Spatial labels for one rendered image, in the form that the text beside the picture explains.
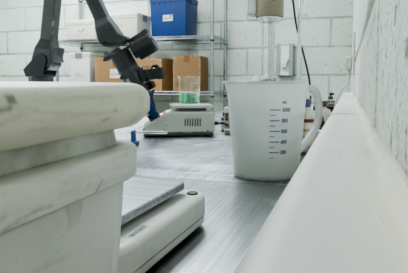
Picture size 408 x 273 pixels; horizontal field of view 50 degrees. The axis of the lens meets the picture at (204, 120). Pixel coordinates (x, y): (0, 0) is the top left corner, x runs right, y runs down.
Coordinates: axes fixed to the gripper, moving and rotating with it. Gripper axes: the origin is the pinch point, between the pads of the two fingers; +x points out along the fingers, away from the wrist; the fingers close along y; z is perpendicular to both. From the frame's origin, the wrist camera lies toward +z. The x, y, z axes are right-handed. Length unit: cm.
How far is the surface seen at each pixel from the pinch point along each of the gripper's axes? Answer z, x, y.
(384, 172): 28, 3, -104
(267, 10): 46, -8, 39
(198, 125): 9.6, 11.3, -2.2
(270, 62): 39, 9, 44
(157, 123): 0.1, 5.0, -3.7
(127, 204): 11, 3, -88
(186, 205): 15, 7, -84
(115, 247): 16, 0, -106
